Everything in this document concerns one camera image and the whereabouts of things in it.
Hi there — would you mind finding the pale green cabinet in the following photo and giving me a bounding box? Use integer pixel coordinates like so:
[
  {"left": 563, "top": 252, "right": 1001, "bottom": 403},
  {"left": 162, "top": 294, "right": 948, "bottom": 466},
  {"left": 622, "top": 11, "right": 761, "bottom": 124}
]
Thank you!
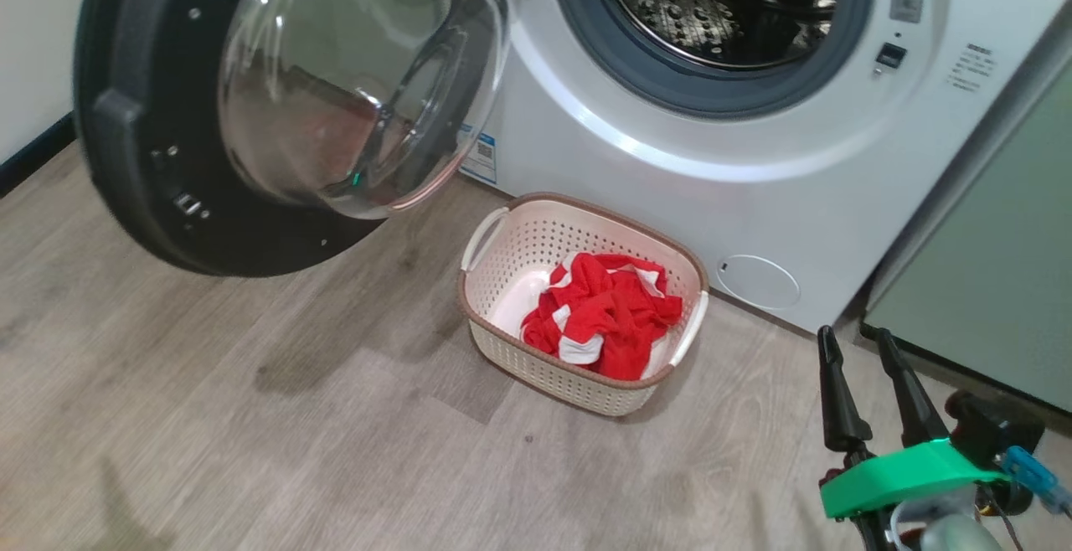
[{"left": 861, "top": 0, "right": 1072, "bottom": 414}]

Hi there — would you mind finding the white front-load washing machine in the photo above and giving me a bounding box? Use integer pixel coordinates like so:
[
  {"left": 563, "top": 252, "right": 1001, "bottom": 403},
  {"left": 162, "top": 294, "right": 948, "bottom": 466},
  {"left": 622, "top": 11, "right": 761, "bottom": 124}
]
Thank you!
[{"left": 459, "top": 0, "right": 1072, "bottom": 334}]

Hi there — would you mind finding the washing machine door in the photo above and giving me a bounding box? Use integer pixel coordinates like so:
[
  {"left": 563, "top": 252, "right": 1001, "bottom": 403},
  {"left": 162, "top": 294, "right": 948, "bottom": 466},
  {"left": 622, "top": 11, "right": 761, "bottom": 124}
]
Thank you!
[{"left": 73, "top": 0, "right": 512, "bottom": 277}]

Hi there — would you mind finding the blue white energy label sticker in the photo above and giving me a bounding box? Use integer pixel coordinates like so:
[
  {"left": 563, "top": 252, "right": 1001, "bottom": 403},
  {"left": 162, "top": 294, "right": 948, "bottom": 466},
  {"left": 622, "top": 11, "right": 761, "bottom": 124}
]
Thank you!
[{"left": 461, "top": 126, "right": 498, "bottom": 185}]

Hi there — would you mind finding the red and white garment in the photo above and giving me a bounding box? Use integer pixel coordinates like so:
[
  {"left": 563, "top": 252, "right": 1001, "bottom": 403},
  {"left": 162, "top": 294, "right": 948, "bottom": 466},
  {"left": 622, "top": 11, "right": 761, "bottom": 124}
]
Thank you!
[{"left": 520, "top": 252, "right": 684, "bottom": 382}]

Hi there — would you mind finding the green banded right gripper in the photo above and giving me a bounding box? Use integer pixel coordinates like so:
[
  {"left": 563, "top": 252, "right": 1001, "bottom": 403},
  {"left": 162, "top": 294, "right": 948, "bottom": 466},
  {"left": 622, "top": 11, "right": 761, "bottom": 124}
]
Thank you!
[{"left": 817, "top": 326, "right": 1046, "bottom": 551}]

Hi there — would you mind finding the cream perforated laundry basket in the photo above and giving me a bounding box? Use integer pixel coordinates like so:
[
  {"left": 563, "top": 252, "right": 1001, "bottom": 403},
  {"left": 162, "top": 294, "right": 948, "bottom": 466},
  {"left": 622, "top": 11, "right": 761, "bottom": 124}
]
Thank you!
[{"left": 457, "top": 192, "right": 710, "bottom": 416}]

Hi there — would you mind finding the round white filter cover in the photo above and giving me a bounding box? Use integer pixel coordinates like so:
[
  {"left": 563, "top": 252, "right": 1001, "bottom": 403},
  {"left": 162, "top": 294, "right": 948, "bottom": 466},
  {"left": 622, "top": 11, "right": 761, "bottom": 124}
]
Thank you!
[{"left": 716, "top": 255, "right": 801, "bottom": 311}]

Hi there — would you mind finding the blue cable connector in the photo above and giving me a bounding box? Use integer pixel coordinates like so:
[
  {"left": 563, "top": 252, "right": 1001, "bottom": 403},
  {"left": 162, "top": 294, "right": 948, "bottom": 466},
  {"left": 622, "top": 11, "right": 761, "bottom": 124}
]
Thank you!
[{"left": 1001, "top": 446, "right": 1072, "bottom": 514}]

